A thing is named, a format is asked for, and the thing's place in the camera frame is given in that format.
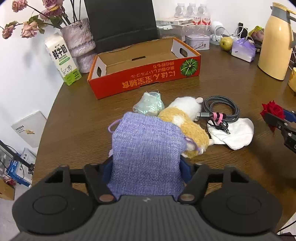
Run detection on yellow green pear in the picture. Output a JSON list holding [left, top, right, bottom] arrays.
[[219, 37, 233, 51]]

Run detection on small white desk fan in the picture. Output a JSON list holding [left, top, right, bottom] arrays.
[[210, 21, 225, 45]]

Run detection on white floral tin box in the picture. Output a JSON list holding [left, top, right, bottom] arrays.
[[185, 34, 210, 51]]

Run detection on black paper shopping bag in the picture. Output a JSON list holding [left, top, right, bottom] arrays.
[[85, 0, 159, 53]]

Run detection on left clear water bottle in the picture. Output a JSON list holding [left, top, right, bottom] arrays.
[[174, 3, 186, 18]]

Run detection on clear water bottle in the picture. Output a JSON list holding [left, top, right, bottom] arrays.
[[194, 4, 211, 26], [174, 3, 186, 18], [186, 3, 198, 19]]

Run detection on orange white plush hamster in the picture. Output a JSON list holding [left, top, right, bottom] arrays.
[[158, 96, 214, 159]]

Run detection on braided usb cable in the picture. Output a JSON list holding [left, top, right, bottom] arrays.
[[197, 95, 241, 135]]

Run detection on right clear water bottle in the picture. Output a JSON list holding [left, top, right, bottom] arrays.
[[194, 4, 211, 26]]

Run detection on red orange cardboard box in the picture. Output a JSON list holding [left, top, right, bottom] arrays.
[[87, 38, 201, 99]]

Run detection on clear plastic food container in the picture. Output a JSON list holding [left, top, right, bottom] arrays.
[[157, 24, 196, 42]]

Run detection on red artificial rose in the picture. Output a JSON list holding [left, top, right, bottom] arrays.
[[260, 100, 285, 120]]

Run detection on yellow thermos jug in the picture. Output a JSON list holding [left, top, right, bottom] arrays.
[[258, 2, 295, 80]]

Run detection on dried pink rose bouquet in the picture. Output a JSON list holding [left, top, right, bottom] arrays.
[[1, 0, 81, 39]]

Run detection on white cloth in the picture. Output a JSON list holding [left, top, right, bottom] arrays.
[[207, 118, 254, 150]]

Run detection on purple woven drawstring pouch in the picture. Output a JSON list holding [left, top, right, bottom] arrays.
[[107, 112, 187, 198]]

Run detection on middle clear water bottle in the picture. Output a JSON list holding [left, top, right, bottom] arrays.
[[186, 3, 198, 19]]

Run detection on white green milk carton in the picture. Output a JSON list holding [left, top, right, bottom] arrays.
[[45, 33, 81, 86]]

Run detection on purple gift bag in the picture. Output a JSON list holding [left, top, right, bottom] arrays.
[[231, 39, 255, 63]]

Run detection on white charging cables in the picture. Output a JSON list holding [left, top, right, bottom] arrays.
[[222, 22, 253, 40]]

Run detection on iridescent plastic packet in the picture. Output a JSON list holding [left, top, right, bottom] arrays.
[[132, 91, 165, 116]]

